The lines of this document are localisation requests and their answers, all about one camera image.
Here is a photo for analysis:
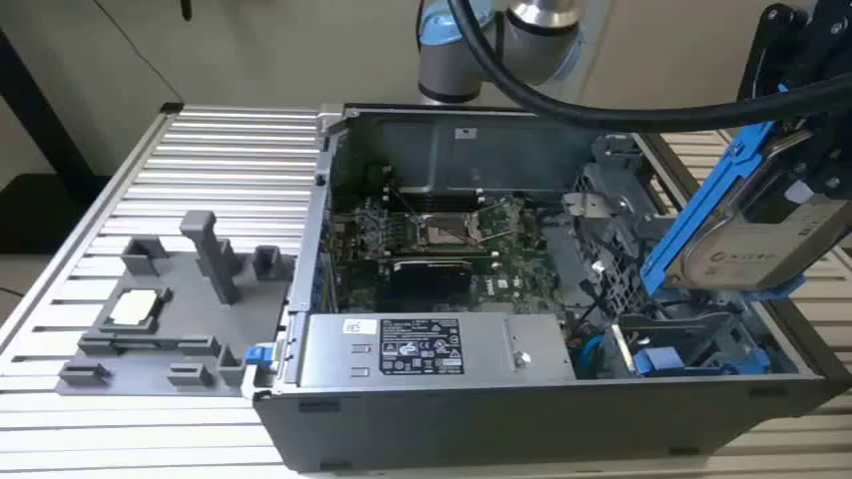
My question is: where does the hard disk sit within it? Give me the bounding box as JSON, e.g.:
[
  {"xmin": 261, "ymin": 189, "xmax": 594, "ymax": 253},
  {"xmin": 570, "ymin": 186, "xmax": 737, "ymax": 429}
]
[{"xmin": 638, "ymin": 84, "xmax": 852, "ymax": 305}]

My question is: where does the blue disk wire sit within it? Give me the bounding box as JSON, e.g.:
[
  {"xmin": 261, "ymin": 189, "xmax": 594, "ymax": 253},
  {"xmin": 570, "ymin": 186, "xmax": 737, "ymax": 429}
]
[{"xmin": 574, "ymin": 333, "xmax": 605, "ymax": 371}]

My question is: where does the metal disk bay cage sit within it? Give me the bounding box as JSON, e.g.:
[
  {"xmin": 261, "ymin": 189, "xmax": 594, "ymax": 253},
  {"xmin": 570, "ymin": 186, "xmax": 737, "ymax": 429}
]
[{"xmin": 561, "ymin": 164, "xmax": 673, "ymax": 320}]

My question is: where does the black fan shroud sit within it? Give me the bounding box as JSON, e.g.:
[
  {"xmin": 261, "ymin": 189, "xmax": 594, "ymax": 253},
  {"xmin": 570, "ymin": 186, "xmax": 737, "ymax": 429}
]
[{"xmin": 371, "ymin": 119, "xmax": 599, "ymax": 196}]

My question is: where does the green motherboard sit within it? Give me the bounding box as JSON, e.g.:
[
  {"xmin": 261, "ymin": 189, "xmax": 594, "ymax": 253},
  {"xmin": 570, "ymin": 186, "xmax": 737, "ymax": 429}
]
[{"xmin": 329, "ymin": 192, "xmax": 579, "ymax": 313}]

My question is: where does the CPU socket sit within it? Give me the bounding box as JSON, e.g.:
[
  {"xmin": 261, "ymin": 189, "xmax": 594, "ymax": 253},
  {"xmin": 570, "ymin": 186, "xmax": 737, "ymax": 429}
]
[{"xmin": 389, "ymin": 209, "xmax": 490, "ymax": 253}]

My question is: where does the black graphics card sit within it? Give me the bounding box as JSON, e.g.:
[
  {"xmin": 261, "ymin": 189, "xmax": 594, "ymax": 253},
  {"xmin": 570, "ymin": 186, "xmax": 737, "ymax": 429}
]
[{"xmin": 382, "ymin": 253, "xmax": 497, "ymax": 313}]

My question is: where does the dark grey PC case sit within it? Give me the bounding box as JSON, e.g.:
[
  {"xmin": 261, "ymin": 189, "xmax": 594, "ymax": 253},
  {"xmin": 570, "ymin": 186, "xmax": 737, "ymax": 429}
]
[{"xmin": 250, "ymin": 102, "xmax": 852, "ymax": 473}]

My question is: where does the silver power supply unit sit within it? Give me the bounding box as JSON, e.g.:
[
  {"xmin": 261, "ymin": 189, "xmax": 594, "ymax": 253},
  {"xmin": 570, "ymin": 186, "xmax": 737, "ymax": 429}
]
[{"xmin": 295, "ymin": 312, "xmax": 577, "ymax": 388}]

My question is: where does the blue case latch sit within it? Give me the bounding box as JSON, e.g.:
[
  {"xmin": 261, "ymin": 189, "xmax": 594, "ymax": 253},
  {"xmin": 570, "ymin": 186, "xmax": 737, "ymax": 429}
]
[{"xmin": 243, "ymin": 343, "xmax": 275, "ymax": 373}]

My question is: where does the silver CPU chip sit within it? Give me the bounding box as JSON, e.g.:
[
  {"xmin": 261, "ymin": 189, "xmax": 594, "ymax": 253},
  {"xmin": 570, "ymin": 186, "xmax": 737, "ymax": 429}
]
[{"xmin": 107, "ymin": 288, "xmax": 165, "ymax": 325}]

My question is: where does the grey parts rack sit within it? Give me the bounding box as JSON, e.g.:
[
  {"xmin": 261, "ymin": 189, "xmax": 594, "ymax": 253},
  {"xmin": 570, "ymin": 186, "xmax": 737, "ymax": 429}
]
[{"xmin": 57, "ymin": 210, "xmax": 298, "ymax": 398}]

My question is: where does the thick black robot hose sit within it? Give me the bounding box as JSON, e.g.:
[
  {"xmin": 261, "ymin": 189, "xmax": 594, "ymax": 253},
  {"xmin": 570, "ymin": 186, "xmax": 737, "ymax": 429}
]
[{"xmin": 445, "ymin": 0, "xmax": 852, "ymax": 134}]

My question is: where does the black disk power wire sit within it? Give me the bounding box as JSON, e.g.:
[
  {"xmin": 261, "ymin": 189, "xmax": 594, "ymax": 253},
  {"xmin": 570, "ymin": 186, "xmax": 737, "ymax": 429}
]
[{"xmin": 563, "ymin": 239, "xmax": 617, "ymax": 340}]

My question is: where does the blue disk bay bracket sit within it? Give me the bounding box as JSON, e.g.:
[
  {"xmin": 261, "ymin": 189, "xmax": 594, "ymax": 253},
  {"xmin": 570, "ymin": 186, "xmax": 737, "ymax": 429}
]
[{"xmin": 634, "ymin": 348, "xmax": 683, "ymax": 375}]

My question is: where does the black desk frame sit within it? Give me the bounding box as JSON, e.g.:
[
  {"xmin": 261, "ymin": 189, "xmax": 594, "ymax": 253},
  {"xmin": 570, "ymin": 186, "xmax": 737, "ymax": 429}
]
[{"xmin": 0, "ymin": 27, "xmax": 118, "ymax": 255}]

